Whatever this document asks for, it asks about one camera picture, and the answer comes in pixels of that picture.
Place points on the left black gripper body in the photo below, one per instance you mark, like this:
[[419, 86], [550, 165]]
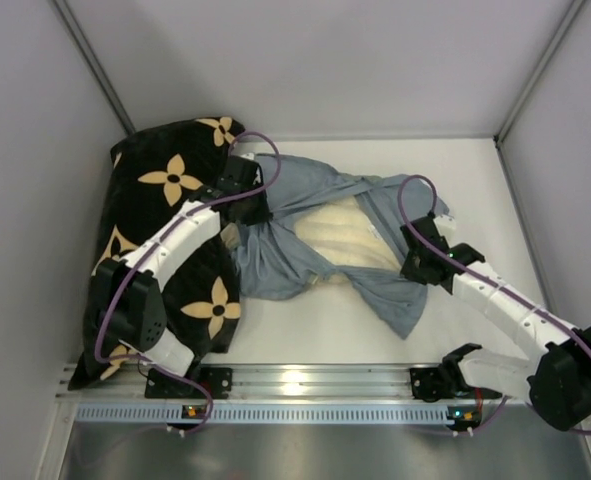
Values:
[[248, 209]]

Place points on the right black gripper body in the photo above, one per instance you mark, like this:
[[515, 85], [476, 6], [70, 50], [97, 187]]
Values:
[[416, 265]]

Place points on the blue pillow cover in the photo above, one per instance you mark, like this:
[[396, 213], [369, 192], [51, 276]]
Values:
[[273, 264]]

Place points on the white pillow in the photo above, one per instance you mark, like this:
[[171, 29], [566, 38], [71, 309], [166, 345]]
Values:
[[342, 234]]

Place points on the patchwork green beige pillowcase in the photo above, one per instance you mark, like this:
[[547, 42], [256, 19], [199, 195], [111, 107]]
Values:
[[230, 236]]

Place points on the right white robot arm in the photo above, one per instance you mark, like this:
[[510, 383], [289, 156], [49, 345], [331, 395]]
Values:
[[553, 373]]

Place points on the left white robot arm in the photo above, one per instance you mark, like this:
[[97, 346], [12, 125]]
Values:
[[128, 299]]

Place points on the black floral pillow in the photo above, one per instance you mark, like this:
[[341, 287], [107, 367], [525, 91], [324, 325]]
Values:
[[153, 173]]

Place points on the left corner aluminium profile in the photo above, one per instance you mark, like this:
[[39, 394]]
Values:
[[78, 36]]

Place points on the corner aluminium profile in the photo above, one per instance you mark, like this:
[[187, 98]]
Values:
[[78, 36], [544, 59]]

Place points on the right corner aluminium profile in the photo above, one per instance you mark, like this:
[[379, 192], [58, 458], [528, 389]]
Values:
[[544, 59]]

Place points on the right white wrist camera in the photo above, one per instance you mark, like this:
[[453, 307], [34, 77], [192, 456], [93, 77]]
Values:
[[446, 227]]

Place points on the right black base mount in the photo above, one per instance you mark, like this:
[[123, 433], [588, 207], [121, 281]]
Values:
[[427, 384]]

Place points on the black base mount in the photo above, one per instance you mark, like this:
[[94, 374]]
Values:
[[427, 384], [217, 381]]

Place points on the aluminium mounting rail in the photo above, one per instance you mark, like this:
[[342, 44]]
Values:
[[278, 383]]

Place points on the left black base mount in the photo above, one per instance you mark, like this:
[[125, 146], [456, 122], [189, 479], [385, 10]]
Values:
[[217, 381]]

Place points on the grey slotted cable duct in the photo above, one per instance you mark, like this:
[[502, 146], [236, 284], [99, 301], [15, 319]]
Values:
[[325, 414]]

